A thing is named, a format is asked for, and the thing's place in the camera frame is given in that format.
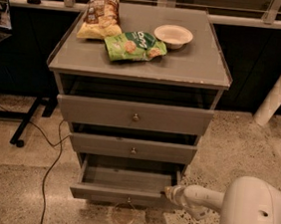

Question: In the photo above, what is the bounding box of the green snack bag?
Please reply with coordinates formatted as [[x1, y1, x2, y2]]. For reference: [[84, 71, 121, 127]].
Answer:
[[104, 31, 167, 62]]

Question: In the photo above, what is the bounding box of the grey bottom drawer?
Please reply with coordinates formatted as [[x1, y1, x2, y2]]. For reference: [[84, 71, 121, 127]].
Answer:
[[71, 153, 182, 209]]

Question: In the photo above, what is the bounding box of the grey top drawer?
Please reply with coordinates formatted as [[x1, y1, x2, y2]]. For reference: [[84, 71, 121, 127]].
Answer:
[[58, 95, 213, 135]]

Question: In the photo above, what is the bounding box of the grey drawer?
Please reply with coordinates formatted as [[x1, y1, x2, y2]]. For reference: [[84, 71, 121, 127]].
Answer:
[[71, 153, 182, 209], [71, 133, 196, 165], [58, 95, 213, 135]]

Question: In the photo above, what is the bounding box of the white paper bowl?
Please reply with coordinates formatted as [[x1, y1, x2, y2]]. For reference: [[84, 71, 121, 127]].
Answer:
[[153, 25, 193, 50]]

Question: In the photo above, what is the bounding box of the grey drawer cabinet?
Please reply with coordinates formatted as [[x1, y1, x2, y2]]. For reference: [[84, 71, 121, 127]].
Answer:
[[35, 0, 241, 192]]

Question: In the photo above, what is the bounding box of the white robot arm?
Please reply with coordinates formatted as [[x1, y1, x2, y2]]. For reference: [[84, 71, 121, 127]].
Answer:
[[165, 176, 281, 224]]

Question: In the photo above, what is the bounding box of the black desk leg frame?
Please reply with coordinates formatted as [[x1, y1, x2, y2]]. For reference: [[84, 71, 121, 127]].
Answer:
[[0, 97, 57, 147]]

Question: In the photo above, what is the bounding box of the grey middle drawer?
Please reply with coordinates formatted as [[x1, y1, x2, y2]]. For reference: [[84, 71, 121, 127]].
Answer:
[[71, 133, 196, 165]]

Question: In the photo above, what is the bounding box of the black floor cable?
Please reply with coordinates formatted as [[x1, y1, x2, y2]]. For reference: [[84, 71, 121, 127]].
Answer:
[[0, 93, 75, 224]]

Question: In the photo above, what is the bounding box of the brown yellow chip bag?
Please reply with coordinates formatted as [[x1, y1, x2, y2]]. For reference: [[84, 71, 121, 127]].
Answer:
[[77, 0, 122, 40]]

